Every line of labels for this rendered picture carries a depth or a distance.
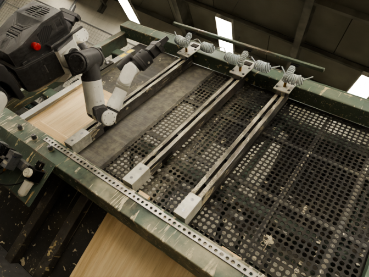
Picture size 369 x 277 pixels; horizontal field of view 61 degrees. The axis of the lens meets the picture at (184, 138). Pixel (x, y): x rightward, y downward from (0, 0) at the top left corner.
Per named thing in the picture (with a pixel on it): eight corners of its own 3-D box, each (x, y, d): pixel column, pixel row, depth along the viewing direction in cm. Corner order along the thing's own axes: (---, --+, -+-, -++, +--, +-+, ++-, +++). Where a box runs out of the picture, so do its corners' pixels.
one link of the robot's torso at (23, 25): (9, 54, 118) (79, 9, 134) (-36, 31, 133) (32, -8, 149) (44, 109, 141) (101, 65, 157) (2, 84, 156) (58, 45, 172)
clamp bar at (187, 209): (170, 217, 139) (167, 185, 122) (283, 87, 206) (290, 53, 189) (189, 230, 135) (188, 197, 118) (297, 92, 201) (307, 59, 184)
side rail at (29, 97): (2, 113, 203) (-6, 99, 195) (122, 43, 264) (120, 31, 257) (7, 116, 200) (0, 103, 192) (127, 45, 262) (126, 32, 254)
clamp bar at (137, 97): (65, 149, 170) (50, 115, 153) (192, 54, 237) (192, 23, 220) (77, 156, 166) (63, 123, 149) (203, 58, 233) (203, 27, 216)
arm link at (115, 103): (132, 94, 157) (115, 129, 157) (121, 91, 165) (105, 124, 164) (115, 85, 150) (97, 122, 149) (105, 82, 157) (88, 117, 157)
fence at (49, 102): (21, 121, 188) (18, 116, 185) (130, 53, 241) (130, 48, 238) (26, 124, 186) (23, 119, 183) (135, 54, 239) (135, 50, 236)
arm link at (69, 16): (61, 14, 194) (52, 29, 190) (59, 4, 185) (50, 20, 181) (81, 22, 196) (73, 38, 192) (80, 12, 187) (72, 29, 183)
